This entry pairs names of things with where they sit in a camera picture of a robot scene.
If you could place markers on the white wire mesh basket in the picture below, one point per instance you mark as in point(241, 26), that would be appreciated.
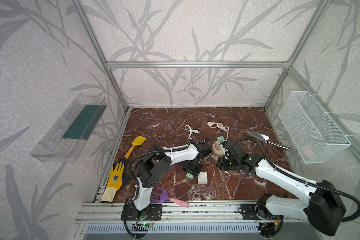
point(309, 124)

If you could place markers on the purple pink garden fork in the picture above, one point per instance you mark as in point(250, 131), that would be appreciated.
point(161, 196)

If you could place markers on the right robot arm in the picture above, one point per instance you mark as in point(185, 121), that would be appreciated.
point(319, 204)

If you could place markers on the pink charger plug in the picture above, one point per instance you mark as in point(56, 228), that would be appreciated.
point(217, 145)

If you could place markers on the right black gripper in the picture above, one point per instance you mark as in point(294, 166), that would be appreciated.
point(228, 151)

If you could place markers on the clear plastic wall bin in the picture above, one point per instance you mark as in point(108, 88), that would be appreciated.
point(67, 137)

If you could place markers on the aluminium frame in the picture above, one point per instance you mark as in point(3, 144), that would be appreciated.
point(239, 54)

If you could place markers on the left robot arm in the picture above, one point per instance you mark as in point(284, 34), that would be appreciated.
point(148, 169)

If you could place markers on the white USB charger plug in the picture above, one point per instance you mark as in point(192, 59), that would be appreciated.
point(203, 178)

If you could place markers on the pink square power strip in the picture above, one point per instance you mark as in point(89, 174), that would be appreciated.
point(191, 131)

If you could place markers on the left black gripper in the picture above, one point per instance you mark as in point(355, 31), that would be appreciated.
point(193, 165)

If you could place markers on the beige round power strip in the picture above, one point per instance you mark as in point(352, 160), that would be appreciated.
point(219, 126)

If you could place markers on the light green charger plug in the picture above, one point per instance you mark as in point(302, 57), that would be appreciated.
point(189, 175)

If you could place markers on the pink object in basket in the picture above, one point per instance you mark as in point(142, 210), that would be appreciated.
point(308, 151)

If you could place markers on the yellow black garden rake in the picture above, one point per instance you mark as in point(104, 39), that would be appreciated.
point(118, 178)

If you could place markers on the yellow toy shovel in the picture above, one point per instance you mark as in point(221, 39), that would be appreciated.
point(136, 142)

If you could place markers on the green USB charger plug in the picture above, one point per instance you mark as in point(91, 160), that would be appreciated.
point(221, 139)

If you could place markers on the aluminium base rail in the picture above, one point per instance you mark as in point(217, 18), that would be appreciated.
point(210, 217)

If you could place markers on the silver metal garden trowel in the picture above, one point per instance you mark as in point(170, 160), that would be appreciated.
point(265, 139)

